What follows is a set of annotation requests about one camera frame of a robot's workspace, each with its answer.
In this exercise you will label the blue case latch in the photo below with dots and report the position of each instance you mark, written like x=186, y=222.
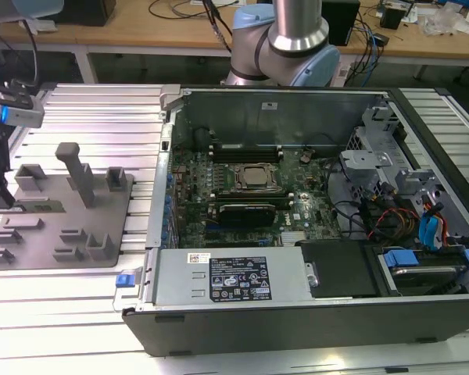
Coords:
x=125, y=281

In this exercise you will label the silver CPU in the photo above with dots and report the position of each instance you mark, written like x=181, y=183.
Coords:
x=257, y=175

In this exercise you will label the large black box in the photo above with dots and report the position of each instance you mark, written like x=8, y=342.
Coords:
x=86, y=11

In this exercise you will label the CPU socket metal frame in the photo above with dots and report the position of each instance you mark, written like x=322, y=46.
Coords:
x=237, y=180

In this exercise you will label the round coin battery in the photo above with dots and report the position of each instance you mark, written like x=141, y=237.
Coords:
x=305, y=156

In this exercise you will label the black plastic shroud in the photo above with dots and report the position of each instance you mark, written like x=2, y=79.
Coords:
x=336, y=269

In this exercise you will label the tall black box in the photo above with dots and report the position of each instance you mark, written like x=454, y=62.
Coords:
x=342, y=23

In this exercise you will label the hard disk blue carrier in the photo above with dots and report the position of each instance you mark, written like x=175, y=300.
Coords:
x=422, y=273

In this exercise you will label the silver drive cage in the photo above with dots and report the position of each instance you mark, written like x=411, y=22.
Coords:
x=371, y=156

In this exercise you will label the black graphics card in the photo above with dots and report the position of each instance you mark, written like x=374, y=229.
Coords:
x=246, y=215

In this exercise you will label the green RAM stick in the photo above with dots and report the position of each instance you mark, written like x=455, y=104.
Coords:
x=39, y=206
x=254, y=201

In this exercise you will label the small black adapter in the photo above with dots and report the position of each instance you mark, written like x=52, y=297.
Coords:
x=381, y=40

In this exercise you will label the small black box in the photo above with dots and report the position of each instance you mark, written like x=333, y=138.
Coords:
x=392, y=16

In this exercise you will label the clear plastic bags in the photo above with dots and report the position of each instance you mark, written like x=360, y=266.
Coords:
x=445, y=23

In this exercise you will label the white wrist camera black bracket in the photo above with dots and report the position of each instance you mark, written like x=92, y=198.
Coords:
x=23, y=115

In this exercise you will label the grey parts rack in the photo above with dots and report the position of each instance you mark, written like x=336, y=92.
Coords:
x=62, y=222

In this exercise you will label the grey case corner latch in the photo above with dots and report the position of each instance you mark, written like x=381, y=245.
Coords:
x=170, y=95

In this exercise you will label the wooden desk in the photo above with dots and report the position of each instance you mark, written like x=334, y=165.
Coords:
x=140, y=35

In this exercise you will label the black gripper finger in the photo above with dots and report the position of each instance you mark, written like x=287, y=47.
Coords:
x=4, y=197

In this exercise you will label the green motherboard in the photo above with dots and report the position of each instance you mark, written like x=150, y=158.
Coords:
x=195, y=230

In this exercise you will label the silver finned heat sink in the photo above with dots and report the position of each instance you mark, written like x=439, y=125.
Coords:
x=295, y=239

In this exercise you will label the black RAM slot bank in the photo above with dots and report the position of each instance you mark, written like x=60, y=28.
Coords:
x=246, y=153

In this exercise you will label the silver power supply unit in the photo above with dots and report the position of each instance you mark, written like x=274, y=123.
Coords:
x=180, y=277

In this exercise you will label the black open PC case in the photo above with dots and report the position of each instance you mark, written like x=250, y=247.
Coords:
x=297, y=332

